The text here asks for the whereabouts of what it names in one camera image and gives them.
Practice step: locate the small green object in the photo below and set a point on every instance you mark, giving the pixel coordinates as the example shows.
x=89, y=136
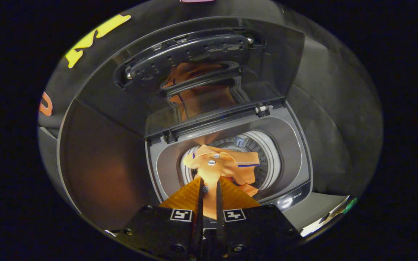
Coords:
x=350, y=204

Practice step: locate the orange polo shirt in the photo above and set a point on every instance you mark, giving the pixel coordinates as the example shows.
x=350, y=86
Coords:
x=227, y=166

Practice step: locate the grey washing machine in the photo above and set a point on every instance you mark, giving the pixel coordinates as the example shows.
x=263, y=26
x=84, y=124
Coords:
x=289, y=145

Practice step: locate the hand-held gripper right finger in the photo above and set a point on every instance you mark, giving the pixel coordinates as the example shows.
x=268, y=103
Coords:
x=220, y=217

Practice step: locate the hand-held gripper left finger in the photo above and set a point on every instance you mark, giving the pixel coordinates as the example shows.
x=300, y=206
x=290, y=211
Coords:
x=199, y=217

